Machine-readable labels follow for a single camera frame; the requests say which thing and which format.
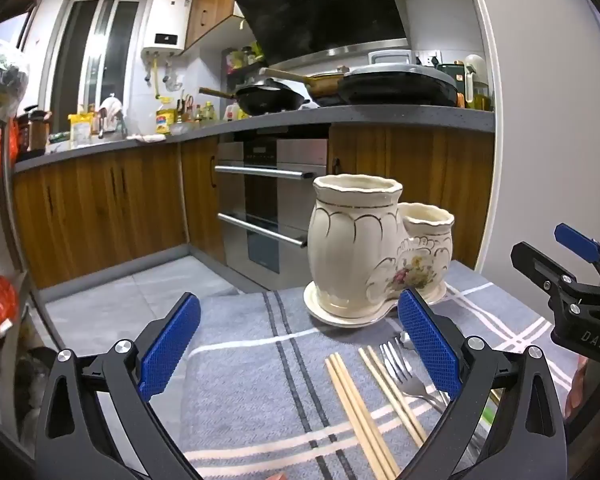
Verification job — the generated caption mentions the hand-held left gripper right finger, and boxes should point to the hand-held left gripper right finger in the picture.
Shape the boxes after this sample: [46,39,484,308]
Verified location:
[397,288,568,480]

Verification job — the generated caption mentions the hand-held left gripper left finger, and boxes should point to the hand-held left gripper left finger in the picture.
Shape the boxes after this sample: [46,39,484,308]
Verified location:
[34,291,216,480]

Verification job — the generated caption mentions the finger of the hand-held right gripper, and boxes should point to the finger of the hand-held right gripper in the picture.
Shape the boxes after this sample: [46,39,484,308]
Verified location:
[511,241,581,306]
[554,223,600,281]

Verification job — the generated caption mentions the metal fork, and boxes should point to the metal fork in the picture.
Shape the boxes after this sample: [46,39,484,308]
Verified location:
[379,342,443,413]
[387,340,451,408]

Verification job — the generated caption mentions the cream ceramic double utensil holder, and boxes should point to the cream ceramic double utensil holder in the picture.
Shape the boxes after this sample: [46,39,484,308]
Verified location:
[303,173,455,329]

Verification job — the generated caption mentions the person's right hand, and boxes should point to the person's right hand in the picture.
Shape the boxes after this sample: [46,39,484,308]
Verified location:
[564,355,600,423]

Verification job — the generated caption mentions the grey plaid tablecloth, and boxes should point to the grey plaid tablecloth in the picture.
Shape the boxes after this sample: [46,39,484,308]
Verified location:
[177,260,581,480]

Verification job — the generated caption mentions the wooden lower corner cabinets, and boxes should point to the wooden lower corner cabinets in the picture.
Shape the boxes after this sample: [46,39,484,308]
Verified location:
[12,140,221,288]

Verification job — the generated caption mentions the wooden lower cabinet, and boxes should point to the wooden lower cabinet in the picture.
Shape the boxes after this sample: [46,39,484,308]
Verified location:
[327,122,496,271]

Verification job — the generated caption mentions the glass oil bottle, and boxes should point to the glass oil bottle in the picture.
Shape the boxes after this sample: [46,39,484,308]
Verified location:
[472,82,493,111]

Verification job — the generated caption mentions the stainless steel built-in oven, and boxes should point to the stainless steel built-in oven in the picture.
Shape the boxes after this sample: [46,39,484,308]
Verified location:
[215,132,328,276]

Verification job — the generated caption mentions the green kitchen appliance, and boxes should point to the green kitchen appliance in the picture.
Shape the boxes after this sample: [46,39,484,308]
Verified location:
[436,62,468,96]

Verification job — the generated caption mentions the grey kitchen countertop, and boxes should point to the grey kitchen countertop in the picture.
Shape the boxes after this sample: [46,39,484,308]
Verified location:
[12,104,496,173]

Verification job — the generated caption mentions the large pan with grey lid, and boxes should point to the large pan with grey lid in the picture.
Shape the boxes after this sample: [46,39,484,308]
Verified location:
[337,50,463,108]

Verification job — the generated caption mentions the yellow cooking oil bottle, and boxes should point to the yellow cooking oil bottle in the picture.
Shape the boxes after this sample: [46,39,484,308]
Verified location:
[155,107,177,135]

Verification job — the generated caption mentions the yellow food bag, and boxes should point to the yellow food bag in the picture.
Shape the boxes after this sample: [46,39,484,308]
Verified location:
[68,112,93,148]

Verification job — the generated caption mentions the faucet with white cloth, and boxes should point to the faucet with white cloth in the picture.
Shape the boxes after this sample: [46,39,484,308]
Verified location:
[99,95,126,138]

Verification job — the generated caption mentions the dark jar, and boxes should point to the dark jar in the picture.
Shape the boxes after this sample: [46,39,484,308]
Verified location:
[27,110,51,153]

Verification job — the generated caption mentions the black wok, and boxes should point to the black wok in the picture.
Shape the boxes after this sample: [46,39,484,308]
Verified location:
[198,84,311,116]

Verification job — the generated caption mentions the brown frying pan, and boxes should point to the brown frying pan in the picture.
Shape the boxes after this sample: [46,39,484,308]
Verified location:
[260,66,351,101]

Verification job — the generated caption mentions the spice rack with jars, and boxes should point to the spice rack with jars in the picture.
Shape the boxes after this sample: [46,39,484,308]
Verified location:
[222,45,266,86]

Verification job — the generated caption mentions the kitchen window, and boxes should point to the kitchen window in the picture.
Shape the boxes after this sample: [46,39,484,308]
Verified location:
[47,0,143,116]

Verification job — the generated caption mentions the white water heater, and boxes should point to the white water heater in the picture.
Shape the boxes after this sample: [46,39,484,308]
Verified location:
[141,0,191,57]

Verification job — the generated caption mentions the black range hood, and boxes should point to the black range hood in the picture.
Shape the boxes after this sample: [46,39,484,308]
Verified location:
[232,0,408,66]

